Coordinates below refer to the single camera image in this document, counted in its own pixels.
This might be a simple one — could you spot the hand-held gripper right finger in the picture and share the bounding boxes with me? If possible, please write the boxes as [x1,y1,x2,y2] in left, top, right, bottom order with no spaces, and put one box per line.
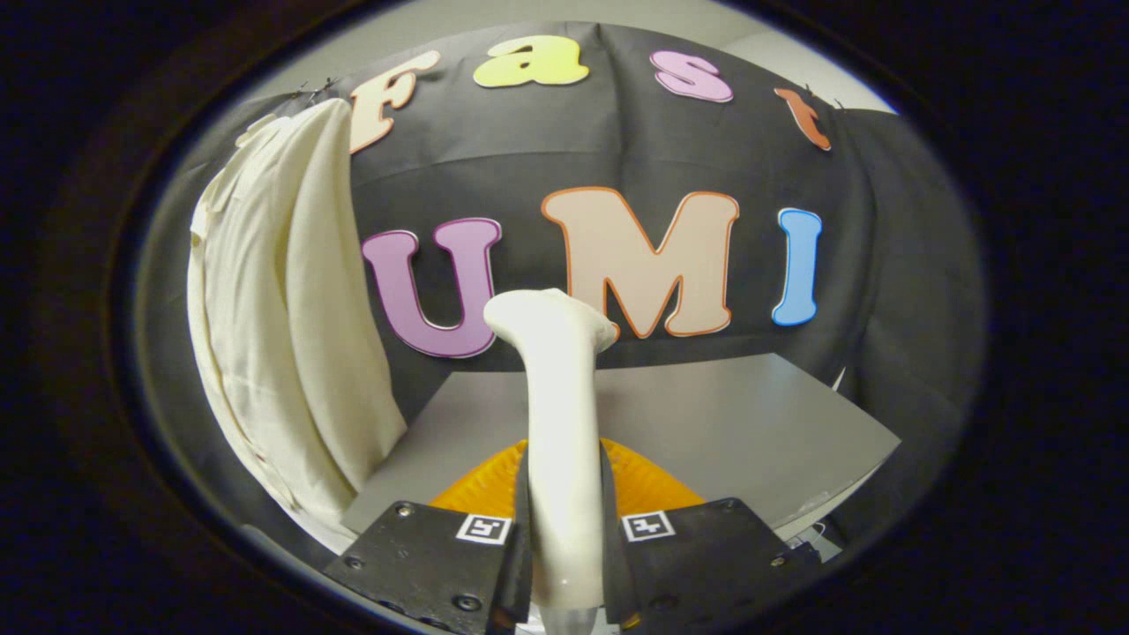
[600,438,821,631]

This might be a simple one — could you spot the black backdrop cloth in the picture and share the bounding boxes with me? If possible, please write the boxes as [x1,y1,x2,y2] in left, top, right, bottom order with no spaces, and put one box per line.
[132,22,984,565]

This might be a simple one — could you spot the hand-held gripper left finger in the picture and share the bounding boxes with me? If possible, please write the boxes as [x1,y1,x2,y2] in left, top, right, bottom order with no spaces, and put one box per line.
[322,439,535,635]

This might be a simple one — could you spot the cream button shirt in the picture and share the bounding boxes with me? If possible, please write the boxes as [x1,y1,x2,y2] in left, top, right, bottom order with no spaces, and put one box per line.
[187,97,408,530]

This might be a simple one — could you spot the grey cabinet with drawer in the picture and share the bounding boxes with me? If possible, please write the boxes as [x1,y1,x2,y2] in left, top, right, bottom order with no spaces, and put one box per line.
[342,353,902,565]

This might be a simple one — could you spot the white garment steamer handle with hose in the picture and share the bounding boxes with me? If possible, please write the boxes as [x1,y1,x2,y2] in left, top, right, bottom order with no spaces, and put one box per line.
[483,288,620,635]

